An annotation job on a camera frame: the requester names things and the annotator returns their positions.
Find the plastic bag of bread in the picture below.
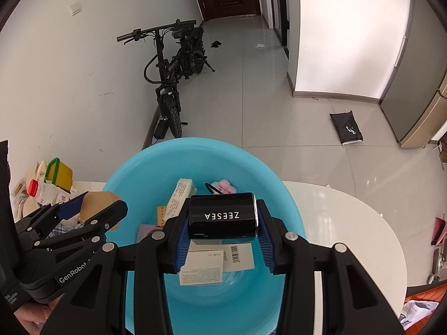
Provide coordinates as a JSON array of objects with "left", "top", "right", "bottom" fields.
[{"left": 14, "top": 161, "right": 47, "bottom": 217}]

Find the brown box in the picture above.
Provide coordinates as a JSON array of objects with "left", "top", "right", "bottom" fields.
[{"left": 76, "top": 191, "right": 123, "bottom": 233}]

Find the newspaper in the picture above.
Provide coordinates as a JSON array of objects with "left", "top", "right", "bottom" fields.
[{"left": 398, "top": 299, "right": 439, "bottom": 330}]

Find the black bag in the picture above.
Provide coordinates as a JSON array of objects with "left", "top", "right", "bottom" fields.
[{"left": 330, "top": 110, "right": 364, "bottom": 146}]

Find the blue plaid cloth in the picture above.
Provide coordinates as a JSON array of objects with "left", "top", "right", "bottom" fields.
[{"left": 45, "top": 216, "right": 84, "bottom": 240}]

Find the gold cigarette carton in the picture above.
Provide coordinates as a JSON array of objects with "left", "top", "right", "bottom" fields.
[{"left": 190, "top": 236, "right": 255, "bottom": 272}]

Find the green and yellow container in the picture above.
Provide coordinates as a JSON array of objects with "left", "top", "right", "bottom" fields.
[{"left": 45, "top": 158, "right": 73, "bottom": 190}]

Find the orange chair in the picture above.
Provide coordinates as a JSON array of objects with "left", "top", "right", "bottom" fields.
[{"left": 405, "top": 283, "right": 447, "bottom": 332}]

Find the gold refrigerator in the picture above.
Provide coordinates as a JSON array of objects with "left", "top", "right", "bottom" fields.
[{"left": 381, "top": 75, "right": 447, "bottom": 148}]

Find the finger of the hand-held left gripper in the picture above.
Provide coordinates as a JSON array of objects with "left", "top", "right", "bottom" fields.
[
  {"left": 33, "top": 200, "right": 129, "bottom": 252},
  {"left": 16, "top": 193, "right": 88, "bottom": 242}
]

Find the blue plastic basin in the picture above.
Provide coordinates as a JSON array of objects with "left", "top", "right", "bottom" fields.
[{"left": 101, "top": 137, "right": 308, "bottom": 335}]

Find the black charger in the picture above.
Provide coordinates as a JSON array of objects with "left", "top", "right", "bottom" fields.
[{"left": 153, "top": 118, "right": 169, "bottom": 140}]

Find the black-framed glass door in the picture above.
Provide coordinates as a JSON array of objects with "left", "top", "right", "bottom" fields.
[{"left": 267, "top": 0, "right": 290, "bottom": 47}]

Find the white plush bunny hair tie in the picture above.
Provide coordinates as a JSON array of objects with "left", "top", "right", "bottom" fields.
[{"left": 204, "top": 179, "right": 238, "bottom": 196}]

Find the red-capped yogurt drink bottle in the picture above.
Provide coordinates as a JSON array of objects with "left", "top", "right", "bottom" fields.
[{"left": 28, "top": 179, "right": 75, "bottom": 206}]

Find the black folding bicycle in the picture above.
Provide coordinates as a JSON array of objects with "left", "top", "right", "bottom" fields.
[{"left": 117, "top": 19, "right": 215, "bottom": 138}]

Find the person's left hand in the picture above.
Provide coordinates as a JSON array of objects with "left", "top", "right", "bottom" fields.
[{"left": 16, "top": 300, "right": 65, "bottom": 335}]

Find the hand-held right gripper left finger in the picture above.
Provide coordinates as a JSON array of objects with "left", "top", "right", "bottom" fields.
[{"left": 40, "top": 197, "right": 192, "bottom": 335}]

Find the pink flat packet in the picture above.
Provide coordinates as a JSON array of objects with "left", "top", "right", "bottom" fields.
[{"left": 136, "top": 224, "right": 165, "bottom": 243}]

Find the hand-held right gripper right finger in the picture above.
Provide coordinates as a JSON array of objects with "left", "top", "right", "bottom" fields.
[{"left": 255, "top": 198, "right": 407, "bottom": 335}]

